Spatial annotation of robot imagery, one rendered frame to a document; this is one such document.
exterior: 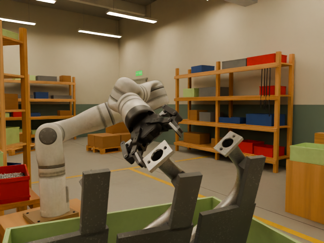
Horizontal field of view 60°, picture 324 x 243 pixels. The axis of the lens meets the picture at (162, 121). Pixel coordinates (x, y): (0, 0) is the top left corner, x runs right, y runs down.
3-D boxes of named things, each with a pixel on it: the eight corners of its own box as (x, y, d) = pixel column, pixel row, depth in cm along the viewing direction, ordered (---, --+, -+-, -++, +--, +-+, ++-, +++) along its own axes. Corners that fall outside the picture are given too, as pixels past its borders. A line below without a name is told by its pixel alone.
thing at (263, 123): (275, 173, 509) (278, 50, 495) (173, 150, 755) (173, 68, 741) (291, 169, 541) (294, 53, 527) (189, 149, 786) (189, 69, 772)
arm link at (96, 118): (112, 125, 113) (113, 125, 104) (45, 150, 108) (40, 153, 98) (104, 103, 112) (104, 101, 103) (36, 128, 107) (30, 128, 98)
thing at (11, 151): (20, 147, 820) (20, 131, 817) (44, 148, 799) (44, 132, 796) (-15, 154, 704) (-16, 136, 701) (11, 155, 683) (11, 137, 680)
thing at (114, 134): (122, 145, 842) (122, 121, 837) (139, 149, 784) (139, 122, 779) (86, 150, 760) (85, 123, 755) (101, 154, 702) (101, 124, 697)
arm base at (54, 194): (60, 207, 109) (57, 163, 109) (72, 211, 103) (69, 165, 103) (35, 214, 103) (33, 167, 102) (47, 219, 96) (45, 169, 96)
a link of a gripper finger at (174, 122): (166, 120, 59) (175, 130, 55) (176, 111, 59) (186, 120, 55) (169, 125, 60) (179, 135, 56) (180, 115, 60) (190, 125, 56)
